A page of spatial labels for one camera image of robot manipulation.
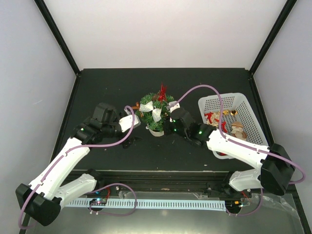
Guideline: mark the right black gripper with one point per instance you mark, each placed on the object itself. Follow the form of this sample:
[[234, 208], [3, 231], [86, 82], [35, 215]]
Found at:
[[167, 130]]

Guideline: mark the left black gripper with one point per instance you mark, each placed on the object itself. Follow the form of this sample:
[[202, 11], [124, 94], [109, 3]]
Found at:
[[128, 142]]

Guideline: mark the small green christmas tree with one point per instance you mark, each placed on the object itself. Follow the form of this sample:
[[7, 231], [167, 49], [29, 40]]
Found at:
[[155, 128]]

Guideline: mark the silver bow ornament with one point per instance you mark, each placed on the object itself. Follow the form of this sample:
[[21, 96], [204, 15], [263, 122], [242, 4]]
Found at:
[[149, 107]]

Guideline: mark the red star ornament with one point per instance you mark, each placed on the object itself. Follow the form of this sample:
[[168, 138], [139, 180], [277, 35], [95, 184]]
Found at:
[[162, 93]]

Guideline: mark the pine cone ornament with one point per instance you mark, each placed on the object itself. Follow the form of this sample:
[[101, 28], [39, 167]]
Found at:
[[155, 97]]

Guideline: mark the orange ribbon bow ornament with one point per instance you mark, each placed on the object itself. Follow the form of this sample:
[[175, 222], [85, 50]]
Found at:
[[136, 107]]

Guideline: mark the white plastic basket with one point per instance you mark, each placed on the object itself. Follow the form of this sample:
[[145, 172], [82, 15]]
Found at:
[[235, 101]]

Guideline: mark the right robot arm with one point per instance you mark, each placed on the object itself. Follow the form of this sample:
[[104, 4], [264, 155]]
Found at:
[[272, 167]]

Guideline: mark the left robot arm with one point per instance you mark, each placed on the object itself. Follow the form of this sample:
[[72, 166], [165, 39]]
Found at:
[[45, 196]]

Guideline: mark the red reindeer ornament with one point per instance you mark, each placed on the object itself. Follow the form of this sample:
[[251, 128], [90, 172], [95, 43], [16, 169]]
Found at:
[[209, 116]]

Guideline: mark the gold script word ornament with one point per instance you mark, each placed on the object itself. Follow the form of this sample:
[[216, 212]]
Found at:
[[216, 115]]

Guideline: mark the red ribbon bow ornament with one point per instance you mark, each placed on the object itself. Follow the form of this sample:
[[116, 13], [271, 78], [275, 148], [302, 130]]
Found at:
[[223, 125]]

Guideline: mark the gold bell ornament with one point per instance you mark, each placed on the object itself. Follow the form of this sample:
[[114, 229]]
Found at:
[[230, 112]]

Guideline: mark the snowman figurine ornament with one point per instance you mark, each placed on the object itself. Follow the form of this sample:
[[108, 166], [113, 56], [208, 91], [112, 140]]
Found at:
[[238, 131]]

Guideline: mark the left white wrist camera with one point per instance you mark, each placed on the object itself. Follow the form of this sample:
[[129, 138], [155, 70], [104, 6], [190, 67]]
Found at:
[[126, 122]]

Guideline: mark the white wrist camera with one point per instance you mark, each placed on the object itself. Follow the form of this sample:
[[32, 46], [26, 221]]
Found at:
[[126, 122], [171, 106]]

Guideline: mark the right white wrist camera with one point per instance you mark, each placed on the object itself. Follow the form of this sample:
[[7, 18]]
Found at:
[[171, 106]]

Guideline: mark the white slotted cable duct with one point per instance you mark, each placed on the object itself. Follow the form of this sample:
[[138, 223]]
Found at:
[[169, 204]]

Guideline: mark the black frame post left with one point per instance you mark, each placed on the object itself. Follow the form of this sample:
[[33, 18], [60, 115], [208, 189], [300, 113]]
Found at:
[[41, 5]]

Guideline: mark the black frame post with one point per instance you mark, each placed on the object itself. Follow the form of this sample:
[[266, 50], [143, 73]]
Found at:
[[41, 5], [279, 22]]

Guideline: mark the black frame post right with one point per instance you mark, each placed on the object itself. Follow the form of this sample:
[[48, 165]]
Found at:
[[279, 22]]

